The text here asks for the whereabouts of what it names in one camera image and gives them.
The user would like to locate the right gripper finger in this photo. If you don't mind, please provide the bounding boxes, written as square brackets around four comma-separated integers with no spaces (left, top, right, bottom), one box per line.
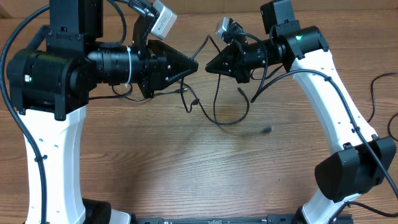
[205,64,238,80]
[207,45,236,68]

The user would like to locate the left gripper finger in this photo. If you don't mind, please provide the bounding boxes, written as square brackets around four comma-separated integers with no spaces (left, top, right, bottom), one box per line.
[155,67,198,90]
[155,40,198,72]

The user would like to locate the thin black USB cable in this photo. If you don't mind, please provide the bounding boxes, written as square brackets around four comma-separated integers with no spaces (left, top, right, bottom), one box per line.
[88,34,273,135]

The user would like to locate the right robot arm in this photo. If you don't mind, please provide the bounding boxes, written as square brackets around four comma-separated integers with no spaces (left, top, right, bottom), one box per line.
[205,1,397,223]

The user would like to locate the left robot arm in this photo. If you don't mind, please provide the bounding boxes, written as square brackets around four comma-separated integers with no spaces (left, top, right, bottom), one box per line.
[1,0,198,223]

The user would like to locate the cardboard backdrop panel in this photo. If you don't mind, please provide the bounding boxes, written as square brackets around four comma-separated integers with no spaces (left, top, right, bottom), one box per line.
[1,0,397,19]

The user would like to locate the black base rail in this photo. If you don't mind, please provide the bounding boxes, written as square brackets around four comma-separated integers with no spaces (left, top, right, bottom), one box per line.
[133,213,354,224]

